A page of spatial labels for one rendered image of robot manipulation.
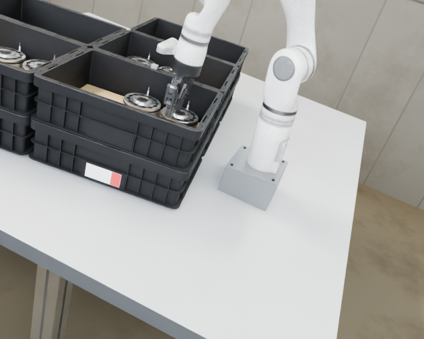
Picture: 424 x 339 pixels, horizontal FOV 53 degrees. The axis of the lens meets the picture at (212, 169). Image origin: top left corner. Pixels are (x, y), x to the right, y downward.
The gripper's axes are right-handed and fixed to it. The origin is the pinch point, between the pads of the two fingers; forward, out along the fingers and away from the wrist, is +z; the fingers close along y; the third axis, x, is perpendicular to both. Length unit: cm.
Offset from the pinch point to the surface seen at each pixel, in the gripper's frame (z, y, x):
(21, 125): 9.7, -22.3, 28.3
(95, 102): -3.9, -20.9, 11.5
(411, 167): 62, 193, -118
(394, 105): 29, 196, -87
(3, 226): 17.0, -44.9, 13.6
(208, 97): -3.0, 9.8, -5.9
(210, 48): 3, 68, 12
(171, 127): -5.3, -18.8, -6.3
